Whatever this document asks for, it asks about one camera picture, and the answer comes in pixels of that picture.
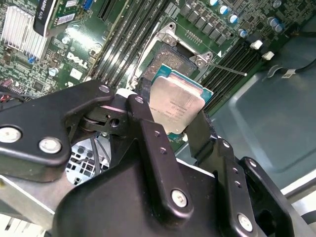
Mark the silver green CPU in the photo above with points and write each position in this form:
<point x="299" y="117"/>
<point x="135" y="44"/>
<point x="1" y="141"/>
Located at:
<point x="177" y="98"/>

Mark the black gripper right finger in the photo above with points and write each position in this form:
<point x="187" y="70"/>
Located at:
<point x="237" y="202"/>

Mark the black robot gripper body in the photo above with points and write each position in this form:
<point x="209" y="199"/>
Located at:
<point x="111" y="209"/>

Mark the silver socket locking lever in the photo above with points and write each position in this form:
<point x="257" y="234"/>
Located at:
<point x="229" y="69"/>
<point x="141" y="64"/>

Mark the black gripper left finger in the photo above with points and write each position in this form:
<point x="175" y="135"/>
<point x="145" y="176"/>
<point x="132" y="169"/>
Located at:
<point x="37" y="123"/>

